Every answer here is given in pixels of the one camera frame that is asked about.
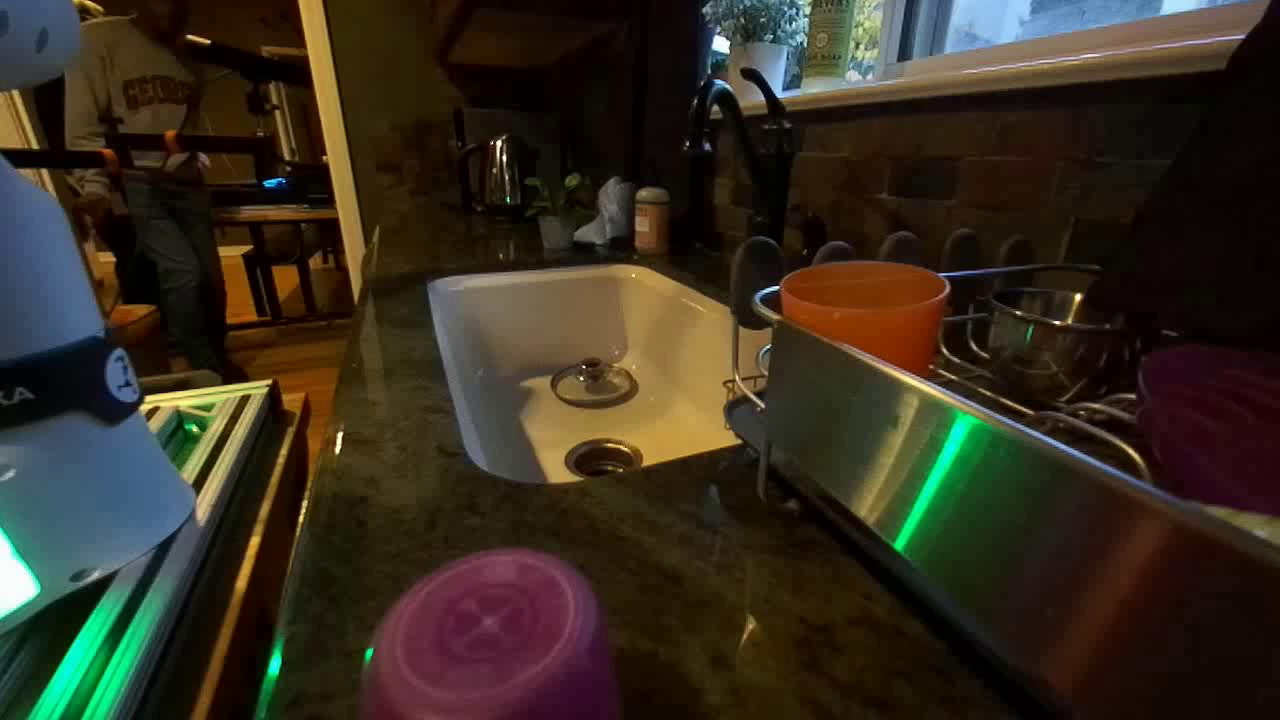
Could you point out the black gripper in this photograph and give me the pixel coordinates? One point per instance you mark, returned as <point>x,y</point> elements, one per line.
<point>1221,203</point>

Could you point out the magenta plastic cup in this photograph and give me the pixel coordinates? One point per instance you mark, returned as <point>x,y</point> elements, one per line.
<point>1215,424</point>

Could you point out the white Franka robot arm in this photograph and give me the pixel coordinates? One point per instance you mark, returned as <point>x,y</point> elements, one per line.
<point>66,464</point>

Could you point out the metal bowl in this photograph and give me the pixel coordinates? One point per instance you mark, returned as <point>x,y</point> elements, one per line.
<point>1046,335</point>

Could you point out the white window sill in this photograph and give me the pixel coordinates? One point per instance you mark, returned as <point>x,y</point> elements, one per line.
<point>1040,62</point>

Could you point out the orange plastic cup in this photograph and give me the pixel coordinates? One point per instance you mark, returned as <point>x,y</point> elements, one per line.
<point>866,312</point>

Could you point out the stainless steel dish rack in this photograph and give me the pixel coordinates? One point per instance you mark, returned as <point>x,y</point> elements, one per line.
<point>962,504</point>

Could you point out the black kitchen faucet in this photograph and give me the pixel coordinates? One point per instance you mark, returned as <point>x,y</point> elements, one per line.
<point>769,163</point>

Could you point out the potted plant white pot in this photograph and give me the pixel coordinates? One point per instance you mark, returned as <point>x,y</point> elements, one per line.
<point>761,62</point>

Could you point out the small bottle white lid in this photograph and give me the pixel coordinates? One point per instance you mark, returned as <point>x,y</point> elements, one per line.
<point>649,225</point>

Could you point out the white ceramic sink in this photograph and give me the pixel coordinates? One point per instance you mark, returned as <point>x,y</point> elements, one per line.
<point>640,335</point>

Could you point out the white figurine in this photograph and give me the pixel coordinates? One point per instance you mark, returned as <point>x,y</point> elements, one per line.
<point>609,214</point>

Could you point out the metal sink strainer stopper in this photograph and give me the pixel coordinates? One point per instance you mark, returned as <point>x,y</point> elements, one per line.
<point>592,387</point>

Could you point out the small green potted plant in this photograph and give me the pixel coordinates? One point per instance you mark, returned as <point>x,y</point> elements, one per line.
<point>559,230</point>

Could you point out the metal sink drain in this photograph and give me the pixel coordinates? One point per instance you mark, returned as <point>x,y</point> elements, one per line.
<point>601,456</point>

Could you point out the purple plastic cup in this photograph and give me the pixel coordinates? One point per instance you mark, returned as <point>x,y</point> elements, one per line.
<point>486,643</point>

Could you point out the wooden table black legs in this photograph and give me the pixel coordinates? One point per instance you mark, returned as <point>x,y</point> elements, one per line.
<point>284,214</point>

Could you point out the metal robot mounting platform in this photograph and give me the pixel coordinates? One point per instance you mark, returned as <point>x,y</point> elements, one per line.
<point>203,562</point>

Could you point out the person in grey sweatshirt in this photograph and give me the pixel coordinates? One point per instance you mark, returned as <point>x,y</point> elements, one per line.
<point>134,92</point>

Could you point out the black metal stand bar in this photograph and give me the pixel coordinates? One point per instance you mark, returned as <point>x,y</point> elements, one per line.
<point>42,156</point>

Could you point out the white door frame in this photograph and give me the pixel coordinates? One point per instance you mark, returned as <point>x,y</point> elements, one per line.
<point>324,123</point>

